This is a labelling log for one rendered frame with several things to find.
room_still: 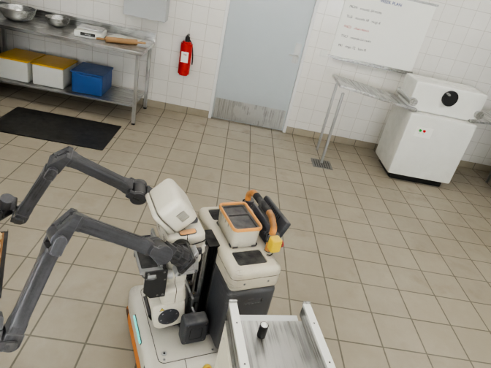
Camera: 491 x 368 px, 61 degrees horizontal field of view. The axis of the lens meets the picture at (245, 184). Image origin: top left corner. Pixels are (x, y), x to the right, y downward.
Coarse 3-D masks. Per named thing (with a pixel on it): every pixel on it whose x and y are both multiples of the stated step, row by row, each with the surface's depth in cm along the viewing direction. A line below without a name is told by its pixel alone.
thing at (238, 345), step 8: (232, 304) 150; (232, 312) 147; (232, 320) 144; (232, 328) 143; (240, 328) 142; (232, 336) 142; (240, 336) 139; (232, 344) 141; (240, 344) 136; (240, 352) 133; (240, 360) 130
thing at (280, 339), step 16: (224, 336) 149; (256, 336) 148; (272, 336) 149; (288, 336) 151; (304, 336) 152; (224, 352) 147; (256, 352) 142; (272, 352) 143; (288, 352) 144; (304, 352) 146
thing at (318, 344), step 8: (304, 304) 158; (304, 312) 157; (312, 312) 155; (304, 320) 156; (312, 320) 152; (304, 328) 155; (312, 328) 148; (312, 336) 148; (320, 336) 146; (312, 344) 147; (320, 344) 142; (320, 352) 140; (328, 352) 140; (320, 360) 140; (328, 360) 137
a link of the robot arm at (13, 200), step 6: (0, 198) 186; (6, 198) 188; (12, 198) 189; (0, 204) 188; (6, 204) 187; (12, 204) 189; (6, 210) 190; (12, 216) 192; (12, 222) 194; (18, 222) 193
